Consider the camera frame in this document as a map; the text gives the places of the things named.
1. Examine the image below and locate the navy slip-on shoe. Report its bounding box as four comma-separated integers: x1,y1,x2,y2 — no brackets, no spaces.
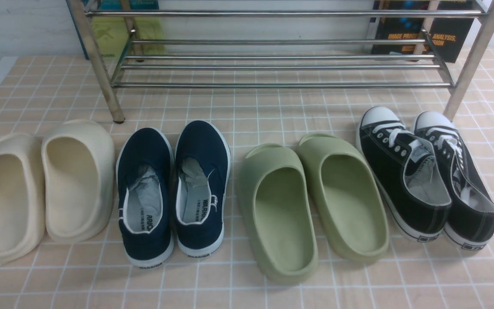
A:
115,127,175,269
173,121,232,259

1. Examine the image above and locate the steel shoe rack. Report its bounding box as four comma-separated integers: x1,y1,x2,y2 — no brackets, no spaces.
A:
67,0,494,124

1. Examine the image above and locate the green left slipper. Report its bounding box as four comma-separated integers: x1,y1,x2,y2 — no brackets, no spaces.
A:
235,143,318,285

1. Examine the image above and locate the green slipper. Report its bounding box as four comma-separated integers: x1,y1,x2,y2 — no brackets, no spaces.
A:
296,133,389,263
235,143,318,285

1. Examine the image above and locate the green right slipper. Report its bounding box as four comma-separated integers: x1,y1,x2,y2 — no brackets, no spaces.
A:
296,133,389,263

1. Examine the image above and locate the cream right slipper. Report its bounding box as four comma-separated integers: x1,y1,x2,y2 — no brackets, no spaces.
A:
41,119,115,244

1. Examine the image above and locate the cream slipper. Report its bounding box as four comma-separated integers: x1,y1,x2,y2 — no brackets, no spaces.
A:
41,119,115,244
0,133,45,264

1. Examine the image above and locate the black left canvas sneaker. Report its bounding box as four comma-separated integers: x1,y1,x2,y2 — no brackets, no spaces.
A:
355,107,452,243

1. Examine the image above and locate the black canvas sneaker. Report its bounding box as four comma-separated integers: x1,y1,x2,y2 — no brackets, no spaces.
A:
355,107,452,243
412,111,494,251

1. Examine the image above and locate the yellow-green blue book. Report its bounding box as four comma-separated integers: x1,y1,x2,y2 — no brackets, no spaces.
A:
68,0,166,61

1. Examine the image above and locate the black book orange lettering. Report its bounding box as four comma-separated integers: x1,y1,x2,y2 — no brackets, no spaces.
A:
367,0,474,63

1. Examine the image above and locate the black right canvas sneaker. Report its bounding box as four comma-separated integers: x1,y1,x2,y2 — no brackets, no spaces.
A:
412,111,494,251

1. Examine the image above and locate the cream left slipper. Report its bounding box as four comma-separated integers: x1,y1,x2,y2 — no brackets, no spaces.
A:
0,133,45,264

